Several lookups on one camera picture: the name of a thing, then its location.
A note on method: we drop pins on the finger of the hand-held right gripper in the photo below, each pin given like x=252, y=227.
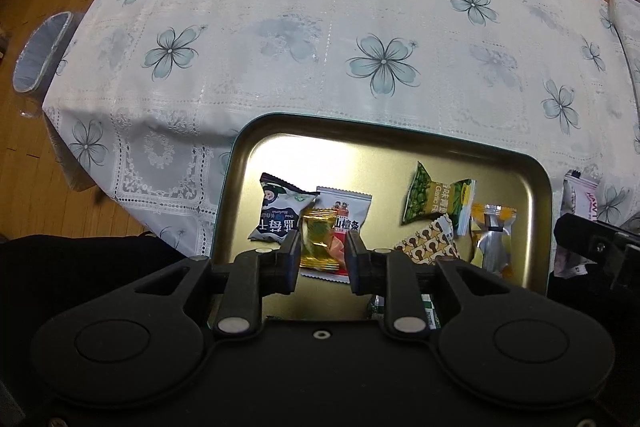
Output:
x=585, y=232

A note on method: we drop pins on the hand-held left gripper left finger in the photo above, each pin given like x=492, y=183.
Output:
x=291, y=267

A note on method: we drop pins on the white green snack packet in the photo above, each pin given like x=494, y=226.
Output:
x=430, y=309

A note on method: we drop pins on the white floral tablecloth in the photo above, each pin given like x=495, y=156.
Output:
x=325, y=32

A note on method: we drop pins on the grey waste bin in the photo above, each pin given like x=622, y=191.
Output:
x=42, y=52

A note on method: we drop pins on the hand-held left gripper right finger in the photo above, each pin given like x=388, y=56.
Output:
x=354, y=267

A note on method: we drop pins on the gold tin tray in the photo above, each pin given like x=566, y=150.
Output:
x=350, y=167

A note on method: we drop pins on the white pink snack packet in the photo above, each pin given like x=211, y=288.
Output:
x=582, y=197

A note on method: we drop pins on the silver yellow candy packet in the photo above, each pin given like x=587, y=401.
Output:
x=492, y=237

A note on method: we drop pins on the white red snack packet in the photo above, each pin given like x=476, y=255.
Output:
x=345, y=207

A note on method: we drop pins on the floral cloth covered chair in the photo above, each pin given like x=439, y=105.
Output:
x=627, y=32

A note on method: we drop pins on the green pea snack packet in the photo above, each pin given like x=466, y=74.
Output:
x=425, y=197

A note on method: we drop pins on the blue white snack packet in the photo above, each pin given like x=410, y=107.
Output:
x=280, y=212

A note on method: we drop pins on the person's black clothing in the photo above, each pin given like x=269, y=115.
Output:
x=75, y=267

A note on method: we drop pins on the beige mushroom print snack packet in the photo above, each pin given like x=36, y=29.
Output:
x=425, y=244

